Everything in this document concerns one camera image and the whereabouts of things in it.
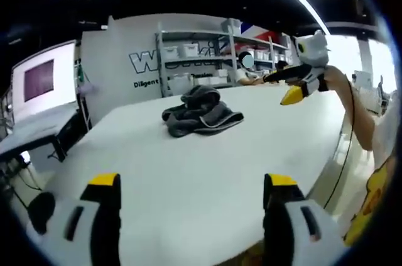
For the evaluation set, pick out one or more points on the black side table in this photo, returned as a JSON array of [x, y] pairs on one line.
[[37, 138]]

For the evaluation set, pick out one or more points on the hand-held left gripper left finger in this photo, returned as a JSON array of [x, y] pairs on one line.
[[82, 222]]

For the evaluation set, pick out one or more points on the white display screen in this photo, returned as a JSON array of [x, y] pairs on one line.
[[42, 80]]

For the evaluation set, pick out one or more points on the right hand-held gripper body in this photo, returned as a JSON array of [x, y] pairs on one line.
[[309, 58]]

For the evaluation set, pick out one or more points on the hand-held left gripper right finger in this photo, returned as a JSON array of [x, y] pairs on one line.
[[298, 225]]

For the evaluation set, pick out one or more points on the grey metal shelving rack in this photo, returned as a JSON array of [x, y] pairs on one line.
[[220, 55]]

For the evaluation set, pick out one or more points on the white printed partition board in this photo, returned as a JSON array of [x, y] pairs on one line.
[[150, 58]]

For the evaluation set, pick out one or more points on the black round stool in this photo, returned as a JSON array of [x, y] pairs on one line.
[[41, 212]]

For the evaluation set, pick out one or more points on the dark grey towel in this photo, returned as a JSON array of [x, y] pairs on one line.
[[201, 112]]

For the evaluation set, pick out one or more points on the white table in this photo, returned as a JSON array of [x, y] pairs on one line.
[[194, 165]]

